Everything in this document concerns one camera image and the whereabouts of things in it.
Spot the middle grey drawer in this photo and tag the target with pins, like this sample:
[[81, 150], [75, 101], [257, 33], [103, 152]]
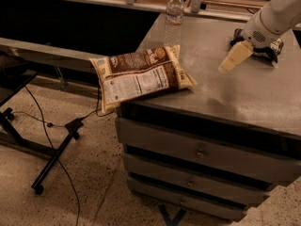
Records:
[[167, 175]]

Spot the long grey bench shelf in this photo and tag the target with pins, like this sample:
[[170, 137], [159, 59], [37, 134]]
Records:
[[49, 55]]

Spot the grey drawer cabinet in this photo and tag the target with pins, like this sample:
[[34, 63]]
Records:
[[255, 107]]

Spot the top grey drawer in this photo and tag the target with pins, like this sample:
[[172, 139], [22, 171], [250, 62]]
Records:
[[267, 168]]

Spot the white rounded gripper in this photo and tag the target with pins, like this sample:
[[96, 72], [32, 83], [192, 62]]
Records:
[[254, 32]]

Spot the grey drawer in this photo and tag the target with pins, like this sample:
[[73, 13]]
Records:
[[191, 202], [167, 175], [267, 168]]

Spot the brown and cream snack bag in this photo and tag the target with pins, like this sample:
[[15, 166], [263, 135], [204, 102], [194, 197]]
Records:
[[126, 77]]

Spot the clear plastic water bottle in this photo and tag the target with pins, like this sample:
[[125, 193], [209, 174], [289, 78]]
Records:
[[173, 22]]

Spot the blue tape floor marker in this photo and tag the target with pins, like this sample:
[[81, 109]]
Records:
[[172, 215]]

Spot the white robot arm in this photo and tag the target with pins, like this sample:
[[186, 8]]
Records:
[[288, 14]]

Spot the black wheeled stand frame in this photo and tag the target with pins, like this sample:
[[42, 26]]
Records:
[[32, 139]]

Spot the bottom grey drawer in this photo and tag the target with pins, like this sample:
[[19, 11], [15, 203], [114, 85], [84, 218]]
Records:
[[191, 202]]

